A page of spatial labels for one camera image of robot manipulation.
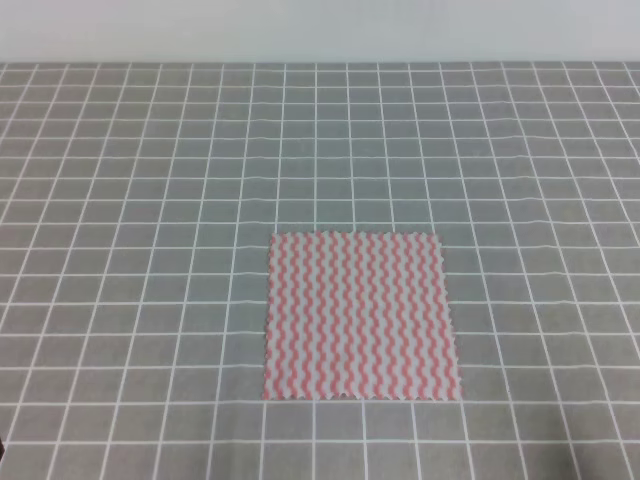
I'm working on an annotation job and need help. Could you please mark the pink wavy striped towel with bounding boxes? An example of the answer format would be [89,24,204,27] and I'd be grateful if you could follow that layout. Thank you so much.
[263,231,462,401]

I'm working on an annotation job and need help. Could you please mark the grey grid tablecloth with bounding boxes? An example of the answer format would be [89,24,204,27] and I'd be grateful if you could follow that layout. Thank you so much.
[1,62,639,479]

